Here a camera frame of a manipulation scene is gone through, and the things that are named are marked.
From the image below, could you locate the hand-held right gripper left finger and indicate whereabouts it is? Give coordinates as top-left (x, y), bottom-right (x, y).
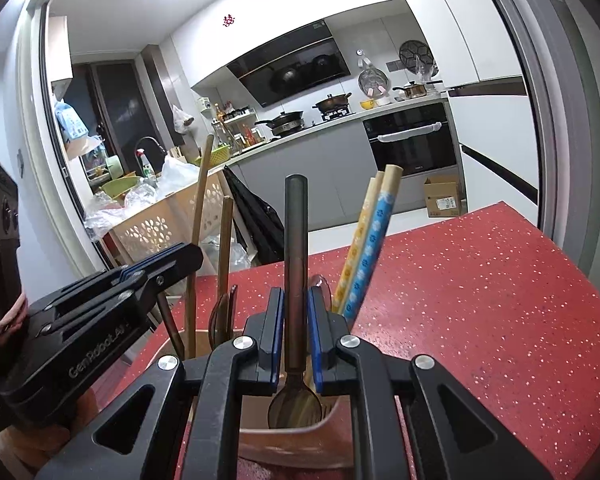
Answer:
top-left (32, 287), bottom-right (286, 480)

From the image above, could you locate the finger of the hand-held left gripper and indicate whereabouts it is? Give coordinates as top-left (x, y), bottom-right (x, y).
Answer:
top-left (40, 259), bottom-right (204, 333)
top-left (30, 242), bottom-right (204, 311)

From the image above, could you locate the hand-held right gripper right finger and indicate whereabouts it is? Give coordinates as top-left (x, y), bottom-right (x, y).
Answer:
top-left (307, 286), bottom-right (556, 480)

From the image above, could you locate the spoon with dark wooden handle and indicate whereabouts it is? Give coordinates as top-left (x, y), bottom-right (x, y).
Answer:
top-left (267, 174), bottom-right (323, 431)
top-left (228, 284), bottom-right (240, 343)
top-left (207, 290), bottom-right (231, 348)

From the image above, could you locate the dark brown chopstick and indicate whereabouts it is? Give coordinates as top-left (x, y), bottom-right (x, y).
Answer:
top-left (157, 292), bottom-right (187, 361)

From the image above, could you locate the plain bamboo chopstick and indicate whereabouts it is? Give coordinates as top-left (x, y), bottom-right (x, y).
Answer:
top-left (184, 134), bottom-right (216, 361)
top-left (215, 196), bottom-right (235, 341)

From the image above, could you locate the beige utensil holder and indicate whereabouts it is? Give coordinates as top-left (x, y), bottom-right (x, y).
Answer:
top-left (145, 327), bottom-right (353, 468)

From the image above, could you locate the yellow patterned chopstick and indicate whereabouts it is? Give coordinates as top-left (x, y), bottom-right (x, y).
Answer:
top-left (330, 170), bottom-right (385, 313)

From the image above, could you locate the blue patterned chopstick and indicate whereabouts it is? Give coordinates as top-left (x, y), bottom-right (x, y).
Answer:
top-left (341, 165), bottom-right (403, 321)

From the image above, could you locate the person's left forearm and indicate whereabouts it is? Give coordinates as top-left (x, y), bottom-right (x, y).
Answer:
top-left (0, 295), bottom-right (28, 376)

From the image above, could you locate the beige plastic storage cart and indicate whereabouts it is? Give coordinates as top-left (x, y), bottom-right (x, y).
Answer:
top-left (107, 172), bottom-right (231, 271)

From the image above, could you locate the green basin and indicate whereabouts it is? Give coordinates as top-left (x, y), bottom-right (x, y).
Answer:
top-left (100, 177), bottom-right (141, 201)

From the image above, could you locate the black bag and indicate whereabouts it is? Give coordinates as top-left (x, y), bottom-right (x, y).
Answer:
top-left (222, 162), bottom-right (286, 266)

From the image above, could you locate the green basket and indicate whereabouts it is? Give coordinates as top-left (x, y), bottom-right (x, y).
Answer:
top-left (195, 144), bottom-right (231, 166)

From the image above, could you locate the black kitchen faucet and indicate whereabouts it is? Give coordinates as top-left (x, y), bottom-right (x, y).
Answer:
top-left (132, 136), bottom-right (168, 161)

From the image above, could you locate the hanging plastic bag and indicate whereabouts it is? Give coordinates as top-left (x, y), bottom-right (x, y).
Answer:
top-left (172, 105), bottom-right (196, 133)

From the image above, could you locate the blue bag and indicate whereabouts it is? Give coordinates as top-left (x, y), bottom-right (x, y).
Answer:
top-left (55, 100), bottom-right (88, 143)

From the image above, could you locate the grey kitchen counter cabinet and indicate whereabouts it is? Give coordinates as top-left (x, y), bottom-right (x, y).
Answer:
top-left (225, 92), bottom-right (463, 233)

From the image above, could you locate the black wok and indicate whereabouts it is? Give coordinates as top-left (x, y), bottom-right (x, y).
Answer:
top-left (254, 111), bottom-right (306, 136)

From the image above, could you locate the cardboard box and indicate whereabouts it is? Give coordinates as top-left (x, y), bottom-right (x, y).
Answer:
top-left (424, 174), bottom-right (463, 218)

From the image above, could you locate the built-in black oven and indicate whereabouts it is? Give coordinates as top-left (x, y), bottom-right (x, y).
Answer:
top-left (362, 102), bottom-right (458, 178)

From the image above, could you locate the black range hood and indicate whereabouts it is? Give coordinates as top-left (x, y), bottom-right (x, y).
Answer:
top-left (225, 22), bottom-right (353, 108)

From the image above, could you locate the black cooking pot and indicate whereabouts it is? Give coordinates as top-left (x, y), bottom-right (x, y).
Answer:
top-left (312, 92), bottom-right (353, 113)

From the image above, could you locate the round metal steamer rack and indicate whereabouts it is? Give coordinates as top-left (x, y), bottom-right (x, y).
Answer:
top-left (357, 67), bottom-right (391, 96)

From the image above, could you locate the metal saucepan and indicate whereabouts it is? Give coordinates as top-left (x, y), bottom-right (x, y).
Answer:
top-left (392, 81), bottom-right (448, 101)

